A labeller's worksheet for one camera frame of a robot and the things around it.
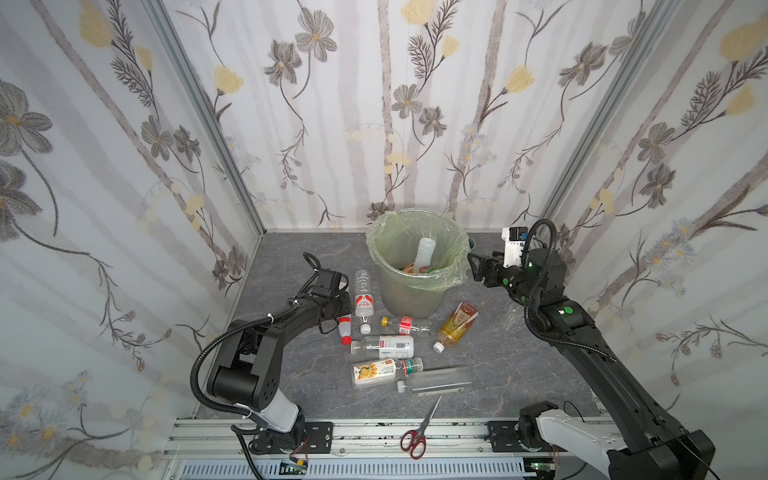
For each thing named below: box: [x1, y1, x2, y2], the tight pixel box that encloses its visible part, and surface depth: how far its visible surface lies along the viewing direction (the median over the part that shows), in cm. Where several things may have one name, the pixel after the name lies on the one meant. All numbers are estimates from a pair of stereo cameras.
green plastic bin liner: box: [365, 208, 471, 293], surface depth 88 cm
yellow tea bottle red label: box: [433, 302, 479, 353], surface depth 90 cm
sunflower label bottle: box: [351, 357, 424, 389], surface depth 82 cm
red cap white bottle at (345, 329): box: [337, 314, 353, 346], surface depth 90 cm
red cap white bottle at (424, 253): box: [414, 237, 436, 274], surface depth 95 cm
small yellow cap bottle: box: [381, 315, 430, 335], surface depth 91 cm
